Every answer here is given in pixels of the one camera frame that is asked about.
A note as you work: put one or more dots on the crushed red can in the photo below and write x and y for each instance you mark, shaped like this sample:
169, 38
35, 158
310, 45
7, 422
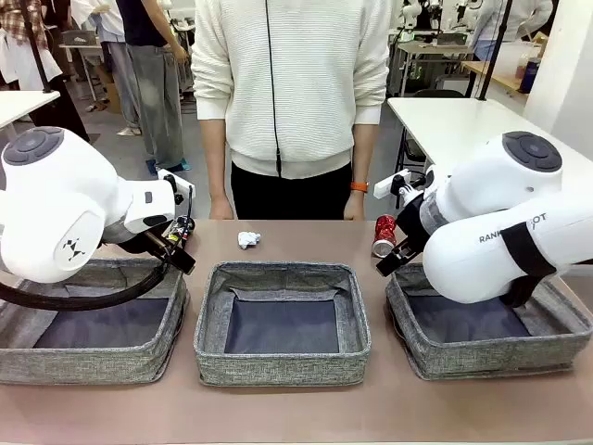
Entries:
384, 232

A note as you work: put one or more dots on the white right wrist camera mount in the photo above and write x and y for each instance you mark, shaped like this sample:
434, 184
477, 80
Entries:
389, 185

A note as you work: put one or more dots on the person's right forearm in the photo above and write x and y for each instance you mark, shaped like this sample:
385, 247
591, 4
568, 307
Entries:
214, 162

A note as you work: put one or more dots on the black stand pole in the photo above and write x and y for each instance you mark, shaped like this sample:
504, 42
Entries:
38, 51
493, 51

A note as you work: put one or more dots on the person in white sweater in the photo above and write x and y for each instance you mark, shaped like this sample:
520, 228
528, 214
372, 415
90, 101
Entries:
306, 92

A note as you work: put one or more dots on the person's left hand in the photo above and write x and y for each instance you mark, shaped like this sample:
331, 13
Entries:
354, 206

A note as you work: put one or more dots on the brown cardboard box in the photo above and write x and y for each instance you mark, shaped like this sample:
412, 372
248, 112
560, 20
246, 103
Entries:
110, 92

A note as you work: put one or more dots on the grey fabric basket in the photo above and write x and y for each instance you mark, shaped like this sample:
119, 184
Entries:
486, 359
92, 361
278, 366

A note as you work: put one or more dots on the bystander in pale blue top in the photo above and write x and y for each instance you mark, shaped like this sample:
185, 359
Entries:
509, 23

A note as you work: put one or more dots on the person's left forearm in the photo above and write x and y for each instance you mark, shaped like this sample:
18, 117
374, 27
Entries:
365, 153

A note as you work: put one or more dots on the blue floor mat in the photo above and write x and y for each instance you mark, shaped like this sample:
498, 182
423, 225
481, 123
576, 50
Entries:
178, 164

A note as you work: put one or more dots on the bystander in grey jeans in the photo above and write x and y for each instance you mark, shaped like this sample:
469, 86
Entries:
155, 83

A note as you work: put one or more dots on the bystander in plaid shirt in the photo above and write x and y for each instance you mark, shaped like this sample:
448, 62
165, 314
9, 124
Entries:
23, 46

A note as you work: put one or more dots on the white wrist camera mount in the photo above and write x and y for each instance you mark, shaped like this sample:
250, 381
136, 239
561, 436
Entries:
178, 183
389, 185

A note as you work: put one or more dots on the wooden top table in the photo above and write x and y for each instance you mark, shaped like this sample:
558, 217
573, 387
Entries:
495, 74

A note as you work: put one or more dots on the dark blue bottle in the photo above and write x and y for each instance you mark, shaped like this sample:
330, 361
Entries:
529, 74

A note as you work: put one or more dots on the orange wristband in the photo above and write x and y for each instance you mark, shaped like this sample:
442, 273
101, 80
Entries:
359, 186

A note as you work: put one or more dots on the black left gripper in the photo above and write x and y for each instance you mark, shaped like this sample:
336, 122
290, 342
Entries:
160, 241

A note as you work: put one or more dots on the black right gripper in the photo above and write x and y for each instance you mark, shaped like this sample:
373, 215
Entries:
412, 222

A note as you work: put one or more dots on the person's right hand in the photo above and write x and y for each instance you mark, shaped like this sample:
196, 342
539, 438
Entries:
220, 211

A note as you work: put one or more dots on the crushed black can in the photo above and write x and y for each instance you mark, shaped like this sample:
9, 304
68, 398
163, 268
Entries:
183, 227

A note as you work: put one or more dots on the white table with legs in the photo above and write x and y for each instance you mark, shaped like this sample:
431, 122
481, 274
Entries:
18, 104

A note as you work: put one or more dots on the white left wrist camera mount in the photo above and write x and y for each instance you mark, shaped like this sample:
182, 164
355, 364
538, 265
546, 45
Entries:
178, 183

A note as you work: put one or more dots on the large white table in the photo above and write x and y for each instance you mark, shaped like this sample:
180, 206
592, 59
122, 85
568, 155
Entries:
463, 120

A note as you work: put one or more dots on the white paper ball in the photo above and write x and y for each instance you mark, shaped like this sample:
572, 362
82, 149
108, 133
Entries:
249, 240

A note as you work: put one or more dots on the bystander in light shirt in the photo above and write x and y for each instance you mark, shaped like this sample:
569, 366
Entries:
111, 51

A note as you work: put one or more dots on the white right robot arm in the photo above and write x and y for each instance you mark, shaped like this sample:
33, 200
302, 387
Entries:
491, 250

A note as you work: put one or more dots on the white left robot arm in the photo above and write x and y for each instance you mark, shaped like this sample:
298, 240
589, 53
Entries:
55, 204

